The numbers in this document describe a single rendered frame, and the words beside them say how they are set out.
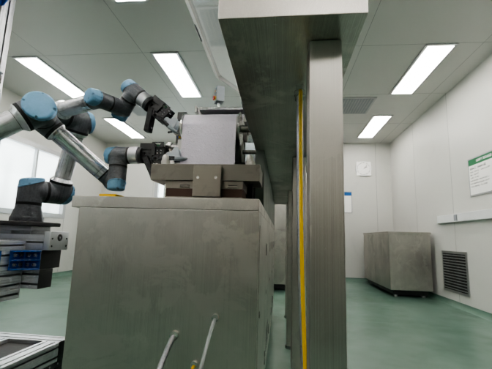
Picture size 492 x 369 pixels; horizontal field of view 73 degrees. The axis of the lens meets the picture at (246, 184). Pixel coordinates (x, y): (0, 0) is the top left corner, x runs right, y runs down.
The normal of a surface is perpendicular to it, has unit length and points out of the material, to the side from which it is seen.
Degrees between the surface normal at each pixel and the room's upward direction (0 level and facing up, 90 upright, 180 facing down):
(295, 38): 180
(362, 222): 90
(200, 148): 90
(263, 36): 180
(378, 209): 90
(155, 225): 90
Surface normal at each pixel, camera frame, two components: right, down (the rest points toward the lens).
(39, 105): 0.58, -0.19
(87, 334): -0.11, -0.16
